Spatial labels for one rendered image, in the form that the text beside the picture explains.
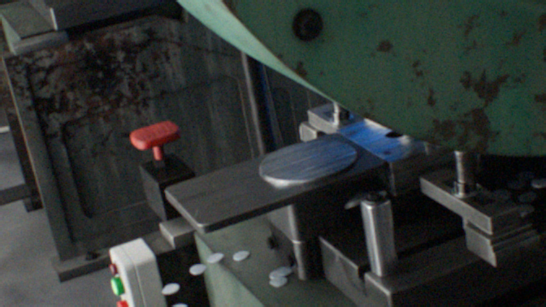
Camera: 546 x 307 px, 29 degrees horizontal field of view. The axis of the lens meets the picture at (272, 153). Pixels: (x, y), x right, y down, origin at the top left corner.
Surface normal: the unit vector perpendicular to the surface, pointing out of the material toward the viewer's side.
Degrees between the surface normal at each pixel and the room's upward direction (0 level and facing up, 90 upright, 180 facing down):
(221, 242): 0
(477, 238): 90
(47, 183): 90
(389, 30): 90
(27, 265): 0
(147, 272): 90
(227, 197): 0
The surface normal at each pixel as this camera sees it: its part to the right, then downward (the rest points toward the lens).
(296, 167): -0.17, -0.91
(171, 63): 0.37, 0.30
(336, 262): -0.90, 0.30
